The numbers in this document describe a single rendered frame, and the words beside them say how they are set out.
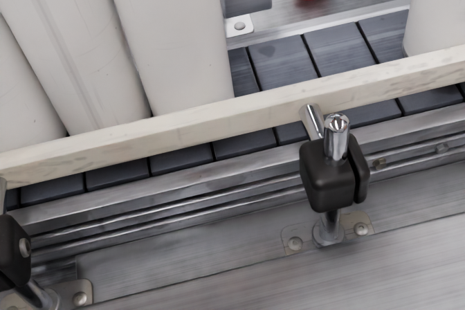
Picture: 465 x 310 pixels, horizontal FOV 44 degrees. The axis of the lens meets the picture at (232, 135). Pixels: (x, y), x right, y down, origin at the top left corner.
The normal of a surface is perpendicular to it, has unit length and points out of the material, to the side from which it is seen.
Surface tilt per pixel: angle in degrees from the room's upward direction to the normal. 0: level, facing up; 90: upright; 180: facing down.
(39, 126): 90
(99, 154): 90
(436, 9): 90
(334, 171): 0
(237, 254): 0
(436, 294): 0
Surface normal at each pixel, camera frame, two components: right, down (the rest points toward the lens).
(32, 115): 0.87, 0.34
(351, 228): -0.10, -0.59
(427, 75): 0.22, 0.77
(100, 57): 0.72, 0.51
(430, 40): -0.69, 0.62
